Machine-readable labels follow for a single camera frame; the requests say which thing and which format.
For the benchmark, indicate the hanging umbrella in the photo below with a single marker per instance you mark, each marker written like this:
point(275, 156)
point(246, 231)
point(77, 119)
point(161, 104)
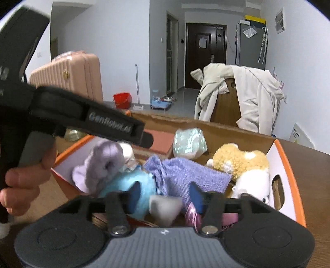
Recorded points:
point(263, 45)

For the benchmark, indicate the clear glass jar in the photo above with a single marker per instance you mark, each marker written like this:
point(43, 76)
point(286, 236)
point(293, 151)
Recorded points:
point(73, 135)

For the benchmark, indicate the grey refrigerator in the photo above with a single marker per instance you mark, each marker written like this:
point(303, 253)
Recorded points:
point(247, 51)

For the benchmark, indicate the paper on door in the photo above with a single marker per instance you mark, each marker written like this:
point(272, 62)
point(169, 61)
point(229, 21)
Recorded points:
point(203, 43)

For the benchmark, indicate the paper on refrigerator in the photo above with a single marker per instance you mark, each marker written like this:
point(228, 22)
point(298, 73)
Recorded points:
point(249, 32)

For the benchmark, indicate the orange cardboard box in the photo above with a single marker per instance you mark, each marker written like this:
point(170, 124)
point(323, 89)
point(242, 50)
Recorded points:
point(286, 165)

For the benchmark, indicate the red bucket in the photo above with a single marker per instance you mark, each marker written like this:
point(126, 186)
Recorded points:
point(121, 100)

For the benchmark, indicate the dark door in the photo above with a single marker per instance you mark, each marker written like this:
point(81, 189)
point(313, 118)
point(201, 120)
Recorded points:
point(196, 64)

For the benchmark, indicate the yellow plush toy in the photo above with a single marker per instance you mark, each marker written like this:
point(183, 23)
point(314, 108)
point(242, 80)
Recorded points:
point(239, 159)

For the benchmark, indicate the beige jacket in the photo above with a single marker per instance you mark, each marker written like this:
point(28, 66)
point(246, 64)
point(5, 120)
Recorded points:
point(257, 100)

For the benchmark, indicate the pink satin pouch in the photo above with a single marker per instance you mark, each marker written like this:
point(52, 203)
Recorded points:
point(192, 215)

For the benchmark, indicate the person's left hand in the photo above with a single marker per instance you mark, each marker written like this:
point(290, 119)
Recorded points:
point(23, 188)

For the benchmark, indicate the white foam cylinder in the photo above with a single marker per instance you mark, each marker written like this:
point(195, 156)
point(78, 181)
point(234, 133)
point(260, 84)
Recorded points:
point(128, 153)

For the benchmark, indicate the white board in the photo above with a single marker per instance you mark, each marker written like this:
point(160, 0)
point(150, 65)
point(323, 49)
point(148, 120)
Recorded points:
point(300, 135)

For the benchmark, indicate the blue pet bowl stand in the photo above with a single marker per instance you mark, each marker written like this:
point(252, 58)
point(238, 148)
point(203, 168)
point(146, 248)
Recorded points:
point(161, 103)

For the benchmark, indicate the wall electrical panel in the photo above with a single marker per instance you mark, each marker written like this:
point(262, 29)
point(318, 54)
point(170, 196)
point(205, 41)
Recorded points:
point(280, 20)

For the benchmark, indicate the iridescent bag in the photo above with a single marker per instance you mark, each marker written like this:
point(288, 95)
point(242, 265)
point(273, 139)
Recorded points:
point(189, 143)

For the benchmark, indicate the light blue plush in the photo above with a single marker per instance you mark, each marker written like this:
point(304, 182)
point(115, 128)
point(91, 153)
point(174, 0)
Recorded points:
point(121, 185)

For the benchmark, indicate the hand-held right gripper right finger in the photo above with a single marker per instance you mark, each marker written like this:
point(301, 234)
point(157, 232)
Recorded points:
point(196, 197)

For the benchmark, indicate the yellow box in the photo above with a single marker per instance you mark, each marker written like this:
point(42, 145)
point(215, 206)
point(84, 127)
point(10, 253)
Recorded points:
point(255, 20)

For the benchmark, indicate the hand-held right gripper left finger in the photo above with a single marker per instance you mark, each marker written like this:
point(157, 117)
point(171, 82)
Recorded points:
point(134, 197)

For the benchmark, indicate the pink suitcase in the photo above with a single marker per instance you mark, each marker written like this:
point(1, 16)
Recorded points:
point(72, 74)

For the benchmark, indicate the purple knit pouch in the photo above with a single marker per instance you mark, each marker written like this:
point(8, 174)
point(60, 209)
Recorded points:
point(178, 177)

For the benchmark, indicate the purple wall sticker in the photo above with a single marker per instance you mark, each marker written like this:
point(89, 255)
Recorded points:
point(278, 77)

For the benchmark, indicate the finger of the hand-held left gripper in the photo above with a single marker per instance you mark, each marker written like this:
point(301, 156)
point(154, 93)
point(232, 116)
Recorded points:
point(147, 140)

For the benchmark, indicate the white mop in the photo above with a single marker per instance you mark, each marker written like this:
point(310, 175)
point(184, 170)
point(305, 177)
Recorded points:
point(137, 87)

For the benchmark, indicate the brick red sponge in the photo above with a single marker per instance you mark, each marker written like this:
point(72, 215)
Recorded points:
point(159, 140)

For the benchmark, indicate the wooden chair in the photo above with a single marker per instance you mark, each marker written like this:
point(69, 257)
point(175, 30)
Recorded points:
point(226, 105)

